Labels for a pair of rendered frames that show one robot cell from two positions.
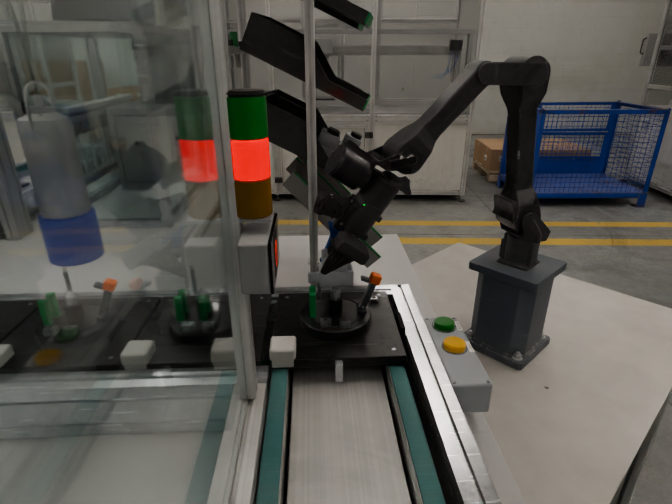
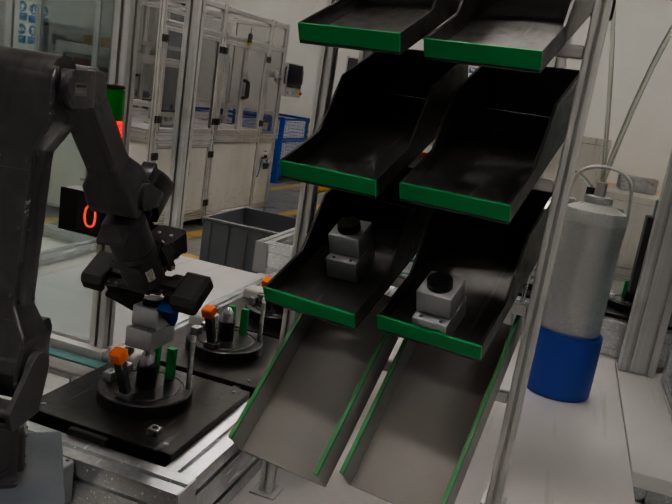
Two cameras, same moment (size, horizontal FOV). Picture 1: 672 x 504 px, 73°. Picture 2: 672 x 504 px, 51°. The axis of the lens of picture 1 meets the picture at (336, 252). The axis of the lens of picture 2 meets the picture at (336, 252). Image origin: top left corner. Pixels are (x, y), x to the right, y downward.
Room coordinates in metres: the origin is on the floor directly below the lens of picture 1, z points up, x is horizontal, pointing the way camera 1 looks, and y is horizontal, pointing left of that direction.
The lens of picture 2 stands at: (1.35, -0.84, 1.46)
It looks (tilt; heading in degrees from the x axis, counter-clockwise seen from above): 13 degrees down; 110
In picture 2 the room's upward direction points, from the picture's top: 9 degrees clockwise
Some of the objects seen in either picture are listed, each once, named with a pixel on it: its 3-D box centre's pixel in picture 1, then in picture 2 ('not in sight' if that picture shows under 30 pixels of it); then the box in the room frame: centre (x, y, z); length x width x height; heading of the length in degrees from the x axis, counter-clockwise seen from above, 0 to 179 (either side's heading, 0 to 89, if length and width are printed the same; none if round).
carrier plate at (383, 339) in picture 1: (335, 324); (143, 403); (0.77, 0.00, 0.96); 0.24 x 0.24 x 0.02; 3
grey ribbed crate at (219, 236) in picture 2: not in sight; (282, 249); (0.05, 2.02, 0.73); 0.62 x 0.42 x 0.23; 3
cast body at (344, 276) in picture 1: (330, 264); (155, 318); (0.77, 0.01, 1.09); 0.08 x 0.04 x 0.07; 93
